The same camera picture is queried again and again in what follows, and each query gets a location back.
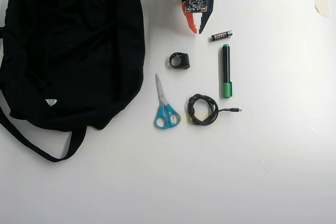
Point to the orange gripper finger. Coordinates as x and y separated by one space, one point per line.
190 23

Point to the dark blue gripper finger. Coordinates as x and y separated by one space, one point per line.
208 11

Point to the green and black marker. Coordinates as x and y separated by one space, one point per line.
225 66

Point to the black fabric bag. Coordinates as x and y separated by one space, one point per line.
65 51

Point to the black AA battery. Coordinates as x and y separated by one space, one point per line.
221 36

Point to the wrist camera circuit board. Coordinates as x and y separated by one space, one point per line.
195 2

